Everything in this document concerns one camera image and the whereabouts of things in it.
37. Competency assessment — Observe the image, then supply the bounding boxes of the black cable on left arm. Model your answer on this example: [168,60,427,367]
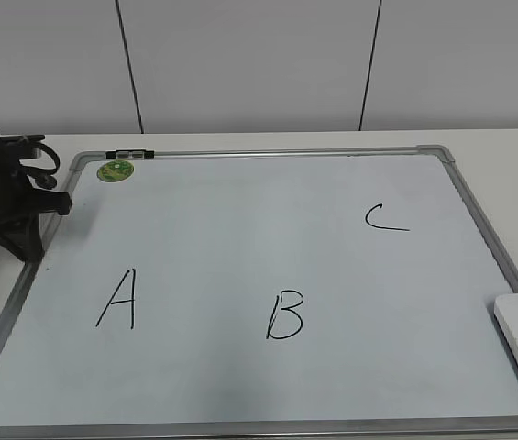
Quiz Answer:
[10,135,61,190]

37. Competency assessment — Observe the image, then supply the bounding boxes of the green round magnet sticker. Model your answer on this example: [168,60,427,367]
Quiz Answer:
[96,159,135,183]

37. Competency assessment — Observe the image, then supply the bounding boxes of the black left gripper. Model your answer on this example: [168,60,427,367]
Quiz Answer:
[0,139,72,262]

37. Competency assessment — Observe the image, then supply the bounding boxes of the grey wrist camera box left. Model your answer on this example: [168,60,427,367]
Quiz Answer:
[0,135,46,160]

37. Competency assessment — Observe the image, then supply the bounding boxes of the white board with grey frame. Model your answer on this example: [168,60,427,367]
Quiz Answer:
[0,146,518,439]

